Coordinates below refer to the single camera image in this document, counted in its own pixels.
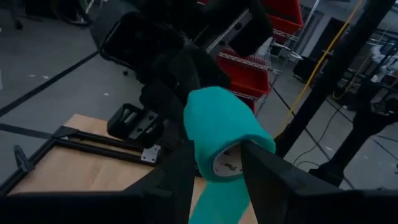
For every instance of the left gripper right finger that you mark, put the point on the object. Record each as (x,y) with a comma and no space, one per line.
(311,205)

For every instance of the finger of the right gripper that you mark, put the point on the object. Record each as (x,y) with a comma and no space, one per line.
(258,34)
(113,126)

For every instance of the red bin shelf rack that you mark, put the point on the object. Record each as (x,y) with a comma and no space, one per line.
(248,74)

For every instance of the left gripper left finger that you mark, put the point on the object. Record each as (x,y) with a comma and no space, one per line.
(93,208)

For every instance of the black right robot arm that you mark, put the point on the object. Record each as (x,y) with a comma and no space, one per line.
(199,18)

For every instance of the black stand leg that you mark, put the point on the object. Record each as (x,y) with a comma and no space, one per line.
(367,130)

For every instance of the black gantry post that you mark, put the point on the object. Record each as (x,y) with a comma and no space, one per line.
(326,77)

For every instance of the teal elastic bandage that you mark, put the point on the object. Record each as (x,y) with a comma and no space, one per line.
(217,124)

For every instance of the black computer tower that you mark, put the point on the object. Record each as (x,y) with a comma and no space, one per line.
(326,40)

